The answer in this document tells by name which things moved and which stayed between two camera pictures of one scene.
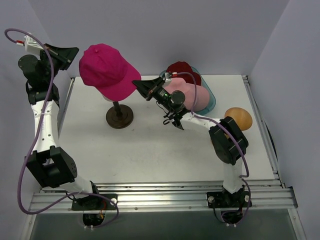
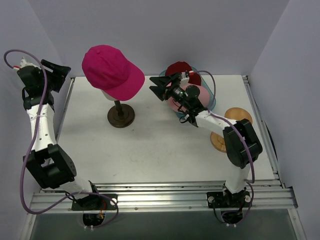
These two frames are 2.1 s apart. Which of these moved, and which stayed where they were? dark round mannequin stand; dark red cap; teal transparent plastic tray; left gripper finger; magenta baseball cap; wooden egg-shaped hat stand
Moved: magenta baseball cap; left gripper finger
Stayed: teal transparent plastic tray; dark round mannequin stand; wooden egg-shaped hat stand; dark red cap
